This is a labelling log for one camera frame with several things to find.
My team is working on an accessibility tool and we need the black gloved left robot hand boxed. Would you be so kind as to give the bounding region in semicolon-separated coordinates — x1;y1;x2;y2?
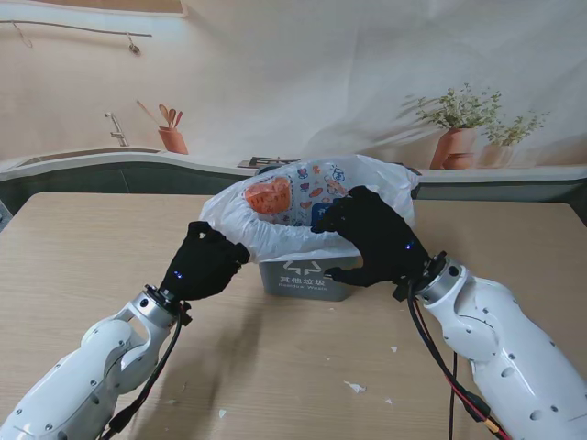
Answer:
160;220;252;303

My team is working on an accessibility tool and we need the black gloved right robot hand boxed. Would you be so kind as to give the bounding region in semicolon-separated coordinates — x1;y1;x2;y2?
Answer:
311;185;435;289

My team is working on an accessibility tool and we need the white plastic garbage bag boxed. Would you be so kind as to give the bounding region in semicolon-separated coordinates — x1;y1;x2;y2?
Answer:
199;154;422;263

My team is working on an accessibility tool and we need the grey plastic waste bin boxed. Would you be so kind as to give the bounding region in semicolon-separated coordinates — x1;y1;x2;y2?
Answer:
256;254;364;303

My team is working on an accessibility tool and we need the printed kitchen backdrop cloth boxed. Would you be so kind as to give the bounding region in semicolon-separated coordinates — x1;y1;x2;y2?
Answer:
0;0;587;203

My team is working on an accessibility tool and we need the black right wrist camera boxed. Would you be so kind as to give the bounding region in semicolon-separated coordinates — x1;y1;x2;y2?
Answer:
392;274;414;303

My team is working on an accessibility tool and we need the black red left arm cable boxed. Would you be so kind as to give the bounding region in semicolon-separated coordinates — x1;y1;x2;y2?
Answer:
98;302;187;440

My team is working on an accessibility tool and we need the black red arm cable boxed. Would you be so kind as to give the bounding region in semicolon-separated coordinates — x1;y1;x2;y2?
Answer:
98;302;187;440
405;283;510;440

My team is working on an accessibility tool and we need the black red right arm cable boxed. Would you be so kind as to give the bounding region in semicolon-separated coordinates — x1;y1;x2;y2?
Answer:
405;283;510;440

